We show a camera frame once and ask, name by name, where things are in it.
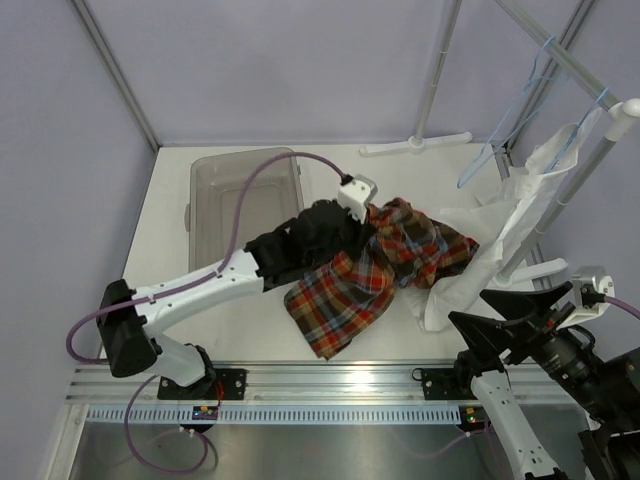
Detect left aluminium frame post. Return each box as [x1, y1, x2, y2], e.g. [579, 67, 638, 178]
[68, 0, 162, 154]

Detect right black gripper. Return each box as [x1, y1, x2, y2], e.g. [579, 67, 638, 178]
[451, 279, 625, 422]

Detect right aluminium frame post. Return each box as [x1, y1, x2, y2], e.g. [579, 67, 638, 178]
[497, 1, 604, 151]

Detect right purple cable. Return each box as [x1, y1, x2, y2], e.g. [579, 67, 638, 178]
[399, 294, 640, 459]

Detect white clothes rack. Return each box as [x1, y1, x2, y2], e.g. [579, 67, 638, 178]
[359, 0, 639, 285]

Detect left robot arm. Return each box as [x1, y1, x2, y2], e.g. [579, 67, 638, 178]
[96, 200, 374, 399]

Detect red plaid shirt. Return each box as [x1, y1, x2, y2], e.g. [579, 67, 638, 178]
[284, 198, 479, 360]

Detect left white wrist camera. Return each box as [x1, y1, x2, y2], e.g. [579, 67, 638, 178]
[336, 175, 378, 224]

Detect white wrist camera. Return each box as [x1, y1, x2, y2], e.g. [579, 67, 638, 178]
[560, 266, 615, 329]
[336, 175, 378, 224]

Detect grey translucent plastic bin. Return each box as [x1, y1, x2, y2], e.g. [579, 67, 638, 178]
[185, 147, 303, 271]

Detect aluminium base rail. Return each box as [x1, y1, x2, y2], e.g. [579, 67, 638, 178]
[64, 362, 581, 407]

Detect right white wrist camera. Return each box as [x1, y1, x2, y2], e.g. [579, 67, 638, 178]
[560, 266, 615, 329]

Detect white shirt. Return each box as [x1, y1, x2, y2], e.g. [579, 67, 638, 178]
[403, 123, 591, 333]

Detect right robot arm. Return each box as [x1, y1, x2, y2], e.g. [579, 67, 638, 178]
[449, 282, 639, 479]

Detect white slotted cable duct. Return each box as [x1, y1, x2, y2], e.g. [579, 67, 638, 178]
[86, 404, 461, 425]

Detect aluminium frame post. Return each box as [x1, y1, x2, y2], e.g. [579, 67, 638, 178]
[497, 1, 604, 151]
[68, 0, 162, 154]

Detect light blue wire hanger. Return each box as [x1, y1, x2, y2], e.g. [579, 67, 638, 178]
[456, 35, 556, 189]

